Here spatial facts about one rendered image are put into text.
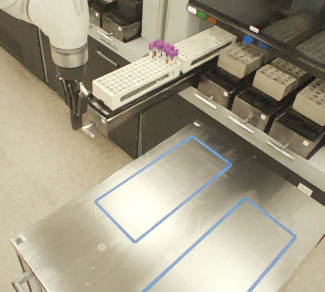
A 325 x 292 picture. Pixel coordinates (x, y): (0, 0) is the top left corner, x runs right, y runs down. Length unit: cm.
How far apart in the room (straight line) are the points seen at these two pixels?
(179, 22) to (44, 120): 120
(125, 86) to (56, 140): 113
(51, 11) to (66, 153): 134
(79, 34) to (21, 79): 182
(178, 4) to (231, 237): 88
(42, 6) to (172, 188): 52
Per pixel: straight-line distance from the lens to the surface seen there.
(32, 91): 259
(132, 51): 157
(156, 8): 152
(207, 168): 98
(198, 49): 135
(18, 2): 97
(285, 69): 133
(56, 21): 89
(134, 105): 116
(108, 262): 82
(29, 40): 242
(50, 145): 219
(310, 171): 124
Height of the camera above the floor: 155
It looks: 42 degrees down
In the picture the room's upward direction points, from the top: 6 degrees clockwise
